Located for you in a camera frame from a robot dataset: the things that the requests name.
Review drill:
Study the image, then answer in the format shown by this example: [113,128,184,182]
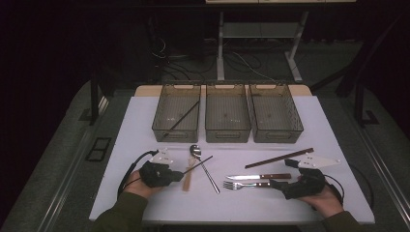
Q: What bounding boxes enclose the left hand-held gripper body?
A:
[138,147,176,189]

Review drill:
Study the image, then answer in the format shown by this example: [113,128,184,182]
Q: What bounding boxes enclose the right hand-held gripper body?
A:
[281,154,342,200]

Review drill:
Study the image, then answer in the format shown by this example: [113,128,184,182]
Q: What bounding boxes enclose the light wooden spoon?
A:
[182,157,196,192]

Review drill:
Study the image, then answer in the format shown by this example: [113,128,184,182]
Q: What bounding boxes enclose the brown wooden chopstick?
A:
[245,148,315,170]
[244,147,315,168]

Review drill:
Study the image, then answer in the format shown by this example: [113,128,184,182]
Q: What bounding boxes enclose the black chopstick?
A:
[162,100,201,139]
[183,155,214,176]

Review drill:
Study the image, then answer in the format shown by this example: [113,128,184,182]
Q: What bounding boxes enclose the wooden-handled fork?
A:
[222,180,274,191]

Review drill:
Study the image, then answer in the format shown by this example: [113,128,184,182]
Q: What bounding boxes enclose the metal spoon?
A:
[189,144,221,195]

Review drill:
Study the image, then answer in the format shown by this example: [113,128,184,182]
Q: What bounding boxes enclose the translucent brown plastic bin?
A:
[249,83,305,144]
[151,83,202,144]
[204,83,252,144]

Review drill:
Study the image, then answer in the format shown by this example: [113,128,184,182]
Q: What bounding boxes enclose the person's left hand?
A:
[123,169,162,200]

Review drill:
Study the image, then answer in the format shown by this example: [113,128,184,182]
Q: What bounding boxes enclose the person's right hand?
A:
[298,185,345,218]

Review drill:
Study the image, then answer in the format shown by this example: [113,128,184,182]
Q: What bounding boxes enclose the white table mat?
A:
[89,95,376,225]

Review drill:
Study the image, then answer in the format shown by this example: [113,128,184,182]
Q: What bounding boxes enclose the black upright stand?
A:
[78,72,101,127]
[353,76,381,129]

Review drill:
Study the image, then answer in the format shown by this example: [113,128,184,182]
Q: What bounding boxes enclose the black slanted stand bar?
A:
[335,13,410,98]

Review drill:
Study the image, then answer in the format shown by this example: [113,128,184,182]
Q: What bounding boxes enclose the white metal desk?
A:
[205,0,357,83]

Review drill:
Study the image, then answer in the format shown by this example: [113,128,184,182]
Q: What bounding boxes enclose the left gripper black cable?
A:
[116,150,159,198]

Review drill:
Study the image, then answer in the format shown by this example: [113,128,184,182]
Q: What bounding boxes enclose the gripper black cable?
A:
[323,163,375,211]
[116,150,159,198]

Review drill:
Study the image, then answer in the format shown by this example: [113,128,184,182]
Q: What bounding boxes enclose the wooden-handled table knife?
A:
[225,173,292,182]

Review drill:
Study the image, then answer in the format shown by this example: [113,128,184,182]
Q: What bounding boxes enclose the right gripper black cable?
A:
[323,163,375,211]

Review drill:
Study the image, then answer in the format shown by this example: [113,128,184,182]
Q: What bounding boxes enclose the aluminium rail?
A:
[38,96,110,232]
[354,125,410,223]

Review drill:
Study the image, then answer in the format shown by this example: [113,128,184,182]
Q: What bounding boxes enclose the black floor cables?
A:
[150,35,281,83]

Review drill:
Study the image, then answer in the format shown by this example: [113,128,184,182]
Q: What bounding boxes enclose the white floor cable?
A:
[231,50,278,83]

